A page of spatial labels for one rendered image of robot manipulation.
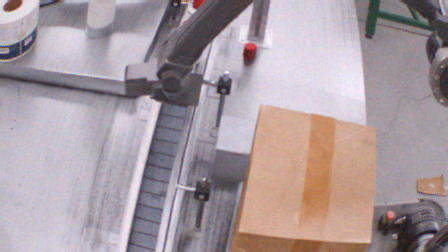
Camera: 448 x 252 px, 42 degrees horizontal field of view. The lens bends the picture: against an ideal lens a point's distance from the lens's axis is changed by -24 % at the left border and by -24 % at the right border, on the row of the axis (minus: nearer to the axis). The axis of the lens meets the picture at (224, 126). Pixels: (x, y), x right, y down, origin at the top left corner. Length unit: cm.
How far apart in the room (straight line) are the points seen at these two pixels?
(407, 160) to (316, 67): 119
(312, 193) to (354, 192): 8
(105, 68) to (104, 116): 13
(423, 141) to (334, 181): 194
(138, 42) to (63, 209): 56
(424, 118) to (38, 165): 216
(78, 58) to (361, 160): 83
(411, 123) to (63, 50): 189
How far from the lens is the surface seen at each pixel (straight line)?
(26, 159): 161
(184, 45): 129
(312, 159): 126
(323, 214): 118
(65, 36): 189
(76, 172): 158
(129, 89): 142
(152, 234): 141
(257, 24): 194
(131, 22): 192
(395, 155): 301
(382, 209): 244
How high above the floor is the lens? 201
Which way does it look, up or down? 44 degrees down
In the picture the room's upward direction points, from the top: 9 degrees clockwise
